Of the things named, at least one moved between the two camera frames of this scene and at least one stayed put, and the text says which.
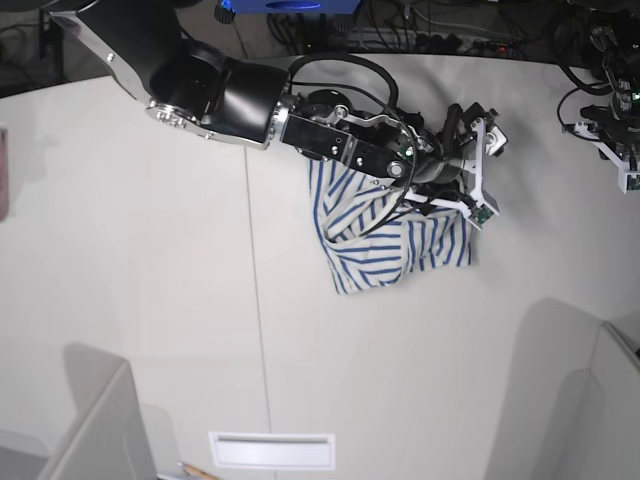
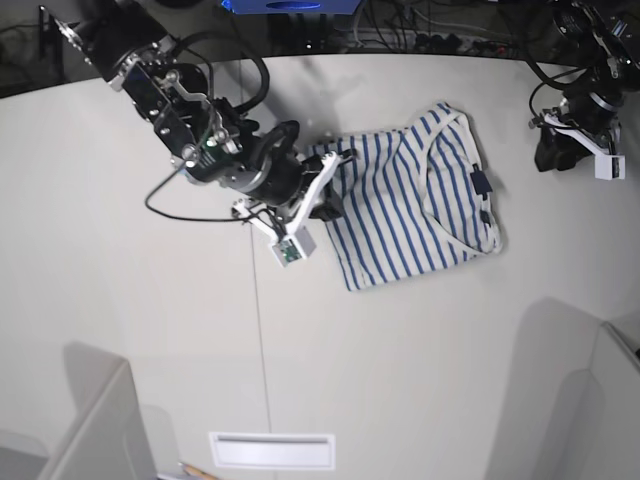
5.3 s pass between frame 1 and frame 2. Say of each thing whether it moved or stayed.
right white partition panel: stayed
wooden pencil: stayed
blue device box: stayed
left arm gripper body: moved
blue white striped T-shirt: moved
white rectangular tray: stayed
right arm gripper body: moved
